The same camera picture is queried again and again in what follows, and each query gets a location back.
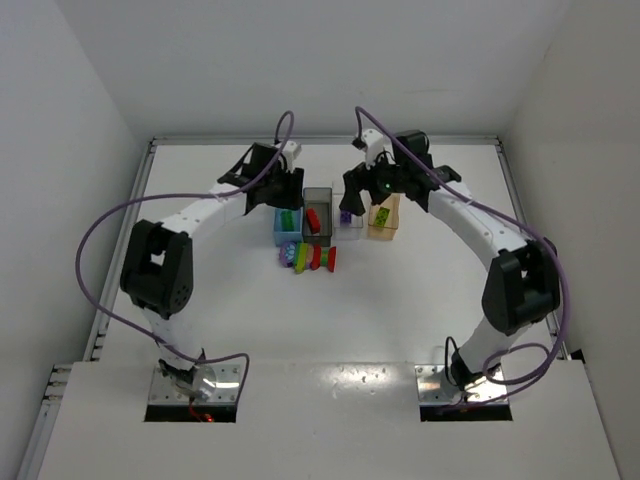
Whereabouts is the purple lego brick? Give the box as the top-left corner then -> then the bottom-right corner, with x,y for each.
339,210 -> 352,225

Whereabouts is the lime green lego brick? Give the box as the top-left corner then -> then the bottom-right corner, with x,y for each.
373,207 -> 390,228

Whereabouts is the red and green lego block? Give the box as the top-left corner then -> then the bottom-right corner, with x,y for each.
305,208 -> 322,235

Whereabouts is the red green red lego stack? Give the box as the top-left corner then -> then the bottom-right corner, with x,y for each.
310,245 -> 337,272

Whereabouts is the green lego plate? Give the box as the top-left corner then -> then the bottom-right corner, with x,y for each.
280,210 -> 295,232

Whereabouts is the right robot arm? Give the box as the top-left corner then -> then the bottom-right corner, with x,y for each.
340,129 -> 560,390

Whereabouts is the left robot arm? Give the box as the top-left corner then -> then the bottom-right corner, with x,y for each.
120,140 -> 304,399

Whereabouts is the amber container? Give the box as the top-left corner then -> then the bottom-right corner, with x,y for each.
367,194 -> 401,241

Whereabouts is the dark grey container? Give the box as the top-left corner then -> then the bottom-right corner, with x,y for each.
302,187 -> 333,247

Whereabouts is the blue container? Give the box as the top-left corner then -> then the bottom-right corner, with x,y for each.
273,208 -> 303,246

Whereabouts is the clear container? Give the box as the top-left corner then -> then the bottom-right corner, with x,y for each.
331,181 -> 364,241

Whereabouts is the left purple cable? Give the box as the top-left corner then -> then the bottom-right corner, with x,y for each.
74,109 -> 251,396

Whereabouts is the purple cable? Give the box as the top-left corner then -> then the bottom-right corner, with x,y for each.
353,105 -> 572,414
74,109 -> 251,396

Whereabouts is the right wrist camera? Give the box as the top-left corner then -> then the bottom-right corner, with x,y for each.
352,129 -> 391,170

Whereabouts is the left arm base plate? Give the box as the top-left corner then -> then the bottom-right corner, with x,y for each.
148,363 -> 243,407

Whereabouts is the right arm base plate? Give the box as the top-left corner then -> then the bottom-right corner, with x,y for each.
414,364 -> 509,408

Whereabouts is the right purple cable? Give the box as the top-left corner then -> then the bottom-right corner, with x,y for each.
353,105 -> 572,414

